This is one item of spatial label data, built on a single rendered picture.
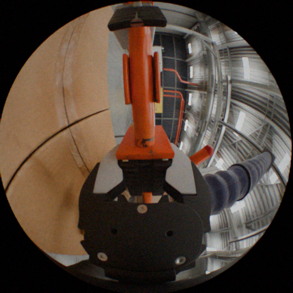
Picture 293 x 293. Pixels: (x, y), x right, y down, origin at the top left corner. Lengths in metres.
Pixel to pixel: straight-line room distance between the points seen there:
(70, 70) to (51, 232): 0.26
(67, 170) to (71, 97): 0.13
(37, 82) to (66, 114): 0.08
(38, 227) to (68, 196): 0.08
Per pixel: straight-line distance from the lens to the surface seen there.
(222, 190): 0.36
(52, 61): 0.18
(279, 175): 1.93
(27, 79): 0.15
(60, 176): 0.15
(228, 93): 2.60
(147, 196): 0.18
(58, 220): 0.17
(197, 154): 0.16
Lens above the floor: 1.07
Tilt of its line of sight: 1 degrees down
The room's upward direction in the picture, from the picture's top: 88 degrees clockwise
